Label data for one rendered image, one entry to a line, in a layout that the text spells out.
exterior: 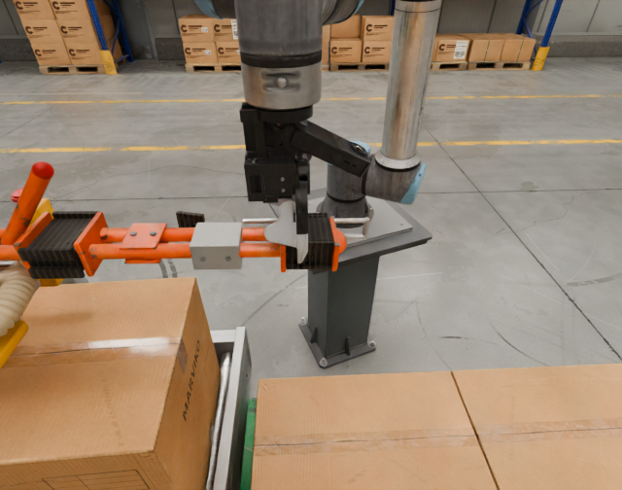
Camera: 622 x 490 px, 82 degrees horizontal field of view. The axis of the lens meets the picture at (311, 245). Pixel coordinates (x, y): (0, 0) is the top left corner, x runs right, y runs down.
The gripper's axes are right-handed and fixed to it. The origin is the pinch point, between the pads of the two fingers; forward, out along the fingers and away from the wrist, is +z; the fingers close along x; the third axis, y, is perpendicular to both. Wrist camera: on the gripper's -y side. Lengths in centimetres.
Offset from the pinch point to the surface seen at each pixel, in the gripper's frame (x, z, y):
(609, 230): -163, 122, -231
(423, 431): -1, 67, -31
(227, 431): 0, 60, 20
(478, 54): -707, 96, -357
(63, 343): -3, 26, 48
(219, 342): -29, 62, 27
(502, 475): 11, 67, -48
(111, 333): -4.8, 26.1, 39.3
